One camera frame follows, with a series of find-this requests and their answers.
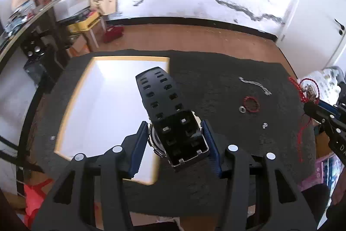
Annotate red string necklace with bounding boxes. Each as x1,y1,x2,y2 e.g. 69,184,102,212
288,76,321,164

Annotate red bead bracelet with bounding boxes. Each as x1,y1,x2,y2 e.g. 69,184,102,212
243,95,261,113

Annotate black digital wristwatch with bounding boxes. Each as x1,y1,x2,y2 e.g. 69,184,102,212
135,67,209,170

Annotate yellow jewelry box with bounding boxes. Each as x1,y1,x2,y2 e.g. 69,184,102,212
53,55,171,186

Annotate white cloth bundle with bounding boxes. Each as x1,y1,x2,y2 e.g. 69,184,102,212
297,66,345,105

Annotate red plastic bag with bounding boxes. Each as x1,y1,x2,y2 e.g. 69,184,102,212
24,179,53,229

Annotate white door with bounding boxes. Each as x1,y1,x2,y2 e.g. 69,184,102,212
277,0,345,77

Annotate black patterned table mat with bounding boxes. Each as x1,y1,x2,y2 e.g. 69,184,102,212
26,48,317,218

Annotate black side desk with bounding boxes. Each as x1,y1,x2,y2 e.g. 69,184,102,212
1,0,70,93

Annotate red cloth on floor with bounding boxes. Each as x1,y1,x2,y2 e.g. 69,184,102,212
103,26,124,43

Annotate yellow cardboard box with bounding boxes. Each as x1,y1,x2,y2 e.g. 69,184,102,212
67,11,100,33

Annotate silver chain bracelet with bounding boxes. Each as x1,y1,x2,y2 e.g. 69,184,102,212
239,76,272,97

